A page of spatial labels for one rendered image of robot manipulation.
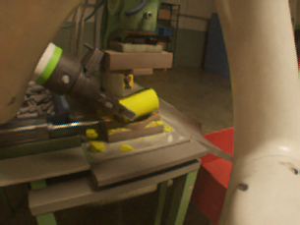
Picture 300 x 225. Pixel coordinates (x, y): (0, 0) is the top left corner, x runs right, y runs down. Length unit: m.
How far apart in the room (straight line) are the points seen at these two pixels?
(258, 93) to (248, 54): 0.05
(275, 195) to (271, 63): 0.15
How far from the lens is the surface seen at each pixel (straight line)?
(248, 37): 0.27
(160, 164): 0.50
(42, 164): 0.50
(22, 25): 0.23
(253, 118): 0.29
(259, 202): 0.21
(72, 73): 0.46
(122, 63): 0.49
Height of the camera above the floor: 1.29
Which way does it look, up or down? 23 degrees down
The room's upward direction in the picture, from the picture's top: 5 degrees clockwise
